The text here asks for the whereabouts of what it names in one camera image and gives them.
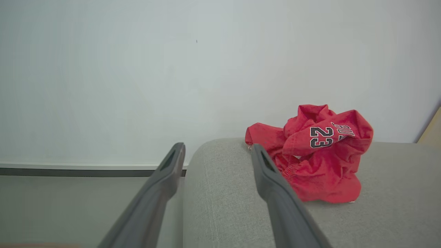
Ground white and black baseboard strip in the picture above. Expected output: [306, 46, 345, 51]
[0, 162, 188, 178]

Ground red basketball jersey number 23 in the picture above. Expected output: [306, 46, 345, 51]
[245, 104, 374, 204]

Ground grey fabric sofa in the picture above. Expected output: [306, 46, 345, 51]
[183, 137, 441, 248]

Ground light wooden board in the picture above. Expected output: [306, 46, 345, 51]
[417, 106, 441, 149]

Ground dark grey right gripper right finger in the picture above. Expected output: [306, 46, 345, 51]
[252, 143, 333, 248]

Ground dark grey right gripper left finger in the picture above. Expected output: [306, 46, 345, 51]
[98, 142, 186, 248]

